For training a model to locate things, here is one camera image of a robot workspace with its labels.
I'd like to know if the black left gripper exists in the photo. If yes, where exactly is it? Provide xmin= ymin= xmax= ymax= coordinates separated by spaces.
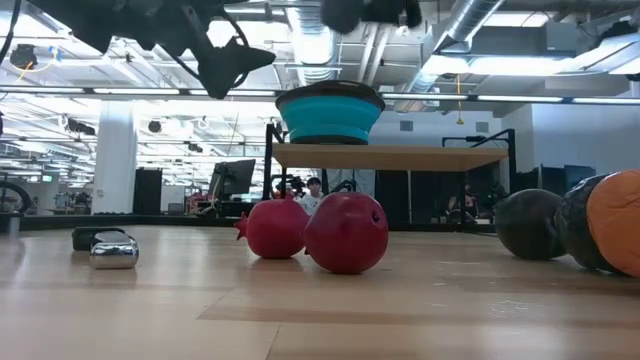
xmin=113 ymin=0 xmax=277 ymax=101

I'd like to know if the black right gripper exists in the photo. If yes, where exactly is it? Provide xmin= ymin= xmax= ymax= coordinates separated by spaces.
xmin=367 ymin=0 xmax=424 ymax=30

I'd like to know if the red toy pomegranate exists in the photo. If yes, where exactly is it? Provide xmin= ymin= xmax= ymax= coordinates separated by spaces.
xmin=303 ymin=191 xmax=390 ymax=276
xmin=234 ymin=196 xmax=311 ymax=260

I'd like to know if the orange carrot toy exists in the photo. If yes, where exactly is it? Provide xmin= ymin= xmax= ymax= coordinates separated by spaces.
xmin=585 ymin=168 xmax=640 ymax=279

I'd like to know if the linear ceiling light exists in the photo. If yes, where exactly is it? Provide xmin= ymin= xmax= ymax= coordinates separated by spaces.
xmin=0 ymin=85 xmax=277 ymax=97
xmin=382 ymin=92 xmax=640 ymax=105

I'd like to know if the dark background monitor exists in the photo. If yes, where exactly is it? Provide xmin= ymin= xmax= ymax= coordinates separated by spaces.
xmin=208 ymin=158 xmax=257 ymax=199

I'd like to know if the blue collapsible bowl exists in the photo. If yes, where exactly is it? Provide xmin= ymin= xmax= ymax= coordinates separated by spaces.
xmin=274 ymin=79 xmax=387 ymax=146

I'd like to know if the white column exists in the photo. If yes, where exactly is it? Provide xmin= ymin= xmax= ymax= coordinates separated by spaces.
xmin=91 ymin=102 xmax=139 ymax=216

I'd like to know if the wooden shelf with black legs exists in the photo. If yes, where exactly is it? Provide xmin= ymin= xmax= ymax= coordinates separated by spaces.
xmin=263 ymin=122 xmax=517 ymax=236

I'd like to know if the black cabinet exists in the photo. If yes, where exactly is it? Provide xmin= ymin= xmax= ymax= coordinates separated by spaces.
xmin=132 ymin=167 xmax=164 ymax=216

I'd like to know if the person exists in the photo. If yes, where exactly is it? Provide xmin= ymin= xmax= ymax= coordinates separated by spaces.
xmin=447 ymin=183 xmax=481 ymax=225
xmin=298 ymin=176 xmax=325 ymax=217

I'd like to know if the dark blue monitor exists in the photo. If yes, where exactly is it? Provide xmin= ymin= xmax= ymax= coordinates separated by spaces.
xmin=564 ymin=164 xmax=597 ymax=191

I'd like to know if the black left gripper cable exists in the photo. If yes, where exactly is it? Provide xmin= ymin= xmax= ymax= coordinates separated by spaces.
xmin=218 ymin=7 xmax=251 ymax=90

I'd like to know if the silver ventilation duct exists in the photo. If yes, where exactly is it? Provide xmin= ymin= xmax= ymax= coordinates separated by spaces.
xmin=285 ymin=7 xmax=346 ymax=87
xmin=394 ymin=0 xmax=506 ymax=101

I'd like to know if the yellow hanging cord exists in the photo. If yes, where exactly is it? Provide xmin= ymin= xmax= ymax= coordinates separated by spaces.
xmin=453 ymin=73 xmax=465 ymax=126

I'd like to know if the black handled kitchen knife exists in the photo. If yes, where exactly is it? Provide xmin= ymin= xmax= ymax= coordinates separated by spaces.
xmin=71 ymin=226 xmax=141 ymax=271

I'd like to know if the grey cylindrical post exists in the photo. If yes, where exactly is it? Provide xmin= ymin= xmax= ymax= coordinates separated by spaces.
xmin=0 ymin=212 xmax=24 ymax=236

